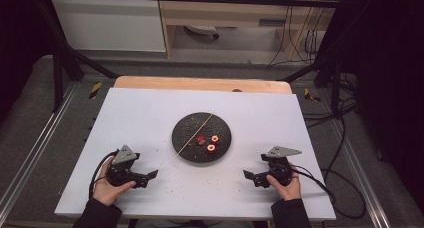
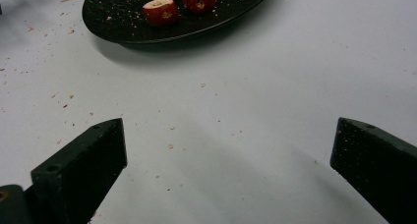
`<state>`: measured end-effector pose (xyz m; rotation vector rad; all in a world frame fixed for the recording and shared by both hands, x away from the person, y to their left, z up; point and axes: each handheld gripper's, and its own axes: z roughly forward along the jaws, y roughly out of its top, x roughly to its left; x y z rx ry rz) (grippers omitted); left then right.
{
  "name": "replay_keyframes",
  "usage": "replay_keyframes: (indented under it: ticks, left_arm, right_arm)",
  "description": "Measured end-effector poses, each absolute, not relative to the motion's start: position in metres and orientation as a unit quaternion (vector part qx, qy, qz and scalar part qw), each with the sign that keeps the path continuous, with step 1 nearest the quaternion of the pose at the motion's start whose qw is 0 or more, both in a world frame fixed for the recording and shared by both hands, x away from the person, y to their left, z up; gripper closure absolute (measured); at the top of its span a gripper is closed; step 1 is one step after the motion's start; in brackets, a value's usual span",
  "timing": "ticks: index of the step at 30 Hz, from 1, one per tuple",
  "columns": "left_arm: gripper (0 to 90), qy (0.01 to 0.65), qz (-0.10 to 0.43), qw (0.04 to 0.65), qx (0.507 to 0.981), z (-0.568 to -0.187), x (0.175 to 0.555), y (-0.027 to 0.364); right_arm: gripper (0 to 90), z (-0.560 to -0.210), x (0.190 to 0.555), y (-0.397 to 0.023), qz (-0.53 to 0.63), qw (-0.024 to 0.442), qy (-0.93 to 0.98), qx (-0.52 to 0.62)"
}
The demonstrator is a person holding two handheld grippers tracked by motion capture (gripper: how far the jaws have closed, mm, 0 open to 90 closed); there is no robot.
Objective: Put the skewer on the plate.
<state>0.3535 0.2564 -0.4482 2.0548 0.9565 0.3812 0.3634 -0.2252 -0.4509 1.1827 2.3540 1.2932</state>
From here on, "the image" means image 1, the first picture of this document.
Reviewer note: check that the wooden skewer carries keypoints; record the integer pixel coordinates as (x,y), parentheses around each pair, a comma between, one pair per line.
(195,137)

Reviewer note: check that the person's left hand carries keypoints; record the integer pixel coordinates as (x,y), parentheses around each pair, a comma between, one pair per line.
(106,193)

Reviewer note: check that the dark curtain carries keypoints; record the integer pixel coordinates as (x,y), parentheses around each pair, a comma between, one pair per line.
(386,71)
(16,38)

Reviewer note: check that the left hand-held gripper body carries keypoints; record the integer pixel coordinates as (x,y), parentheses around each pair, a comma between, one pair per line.
(123,169)

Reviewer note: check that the person's right hand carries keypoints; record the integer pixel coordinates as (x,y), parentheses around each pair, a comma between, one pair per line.
(290,191)

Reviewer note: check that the black round plate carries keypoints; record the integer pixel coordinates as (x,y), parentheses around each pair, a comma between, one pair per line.
(196,128)

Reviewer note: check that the white cabinet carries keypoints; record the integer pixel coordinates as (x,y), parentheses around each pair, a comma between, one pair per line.
(106,24)

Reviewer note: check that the aluminium floor rail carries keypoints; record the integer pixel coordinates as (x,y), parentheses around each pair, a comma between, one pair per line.
(360,168)
(33,151)

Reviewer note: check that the yellow black tape strip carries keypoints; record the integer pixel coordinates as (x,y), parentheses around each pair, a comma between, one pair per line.
(95,90)
(310,95)

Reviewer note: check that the red sausage slice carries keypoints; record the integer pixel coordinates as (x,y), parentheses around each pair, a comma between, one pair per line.
(211,148)
(215,138)
(201,140)

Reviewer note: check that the light wooden desk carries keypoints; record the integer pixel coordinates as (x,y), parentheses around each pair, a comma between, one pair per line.
(226,14)

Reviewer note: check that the wooden table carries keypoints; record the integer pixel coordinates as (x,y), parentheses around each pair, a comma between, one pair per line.
(200,84)

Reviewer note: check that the white chair base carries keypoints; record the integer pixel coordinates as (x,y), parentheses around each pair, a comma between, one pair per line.
(201,29)

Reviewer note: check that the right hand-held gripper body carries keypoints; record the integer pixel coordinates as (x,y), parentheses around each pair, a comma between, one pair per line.
(278,168)

